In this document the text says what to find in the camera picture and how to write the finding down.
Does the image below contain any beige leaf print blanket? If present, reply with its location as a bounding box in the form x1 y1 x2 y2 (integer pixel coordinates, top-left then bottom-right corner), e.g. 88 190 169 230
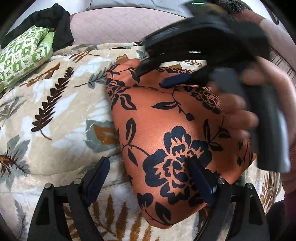
1 43 282 240

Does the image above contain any dark furry cushion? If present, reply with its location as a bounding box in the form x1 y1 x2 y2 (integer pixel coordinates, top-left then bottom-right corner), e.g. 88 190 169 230
206 0 252 14

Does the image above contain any striped beige cushion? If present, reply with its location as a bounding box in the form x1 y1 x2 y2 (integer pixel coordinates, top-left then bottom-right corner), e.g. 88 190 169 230
270 47 295 87

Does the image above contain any person right hand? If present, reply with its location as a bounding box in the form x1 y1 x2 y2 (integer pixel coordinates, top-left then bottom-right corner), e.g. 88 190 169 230
207 56 296 194

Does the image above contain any grey pillow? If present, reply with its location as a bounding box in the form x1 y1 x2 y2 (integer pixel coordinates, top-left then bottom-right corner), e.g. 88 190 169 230
88 0 192 18

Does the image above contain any orange black floral garment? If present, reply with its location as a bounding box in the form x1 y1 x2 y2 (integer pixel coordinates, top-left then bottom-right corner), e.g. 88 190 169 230
106 59 256 229

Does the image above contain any black garment on pillow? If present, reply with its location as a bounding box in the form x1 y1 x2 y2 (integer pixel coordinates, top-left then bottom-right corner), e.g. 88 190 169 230
1 3 74 51

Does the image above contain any green white patterned pillow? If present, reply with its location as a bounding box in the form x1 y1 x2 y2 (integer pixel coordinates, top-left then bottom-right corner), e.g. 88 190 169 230
1 26 55 91

